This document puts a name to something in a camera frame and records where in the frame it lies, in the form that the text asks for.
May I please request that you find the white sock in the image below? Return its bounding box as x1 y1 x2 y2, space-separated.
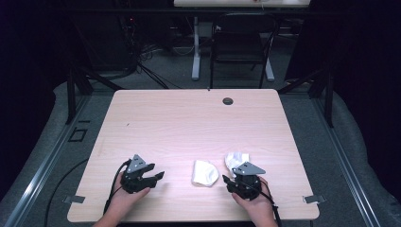
191 159 219 187
224 151 251 178

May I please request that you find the person's right hand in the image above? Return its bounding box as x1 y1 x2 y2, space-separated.
231 176 278 225

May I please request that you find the black floor cable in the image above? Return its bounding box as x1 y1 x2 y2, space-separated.
44 157 90 227

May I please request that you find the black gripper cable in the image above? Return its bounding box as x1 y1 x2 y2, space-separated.
102 159 131 216
258 179 283 227

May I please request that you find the aluminium floor rail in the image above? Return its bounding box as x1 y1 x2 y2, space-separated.
310 94 382 227
3 94 93 227

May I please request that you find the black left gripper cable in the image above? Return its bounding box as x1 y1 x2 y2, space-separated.
102 159 131 216

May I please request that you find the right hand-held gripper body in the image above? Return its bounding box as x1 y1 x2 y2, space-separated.
231 161 267 201

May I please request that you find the tangle of background cables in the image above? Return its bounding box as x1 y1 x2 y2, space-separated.
117 13 183 90

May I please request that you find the white background desk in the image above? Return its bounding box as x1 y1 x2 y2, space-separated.
173 0 311 82

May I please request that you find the person's left hand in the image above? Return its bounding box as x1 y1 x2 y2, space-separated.
105 174 151 221

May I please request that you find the black chair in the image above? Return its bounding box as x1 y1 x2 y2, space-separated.
208 12 282 90

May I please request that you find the black metal frame stand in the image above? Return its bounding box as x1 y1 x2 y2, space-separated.
277 64 336 129
64 61 126 126

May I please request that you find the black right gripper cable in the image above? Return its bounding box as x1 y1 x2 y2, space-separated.
258 179 283 227

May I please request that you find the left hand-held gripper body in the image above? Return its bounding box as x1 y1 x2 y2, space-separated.
120 153 159 195

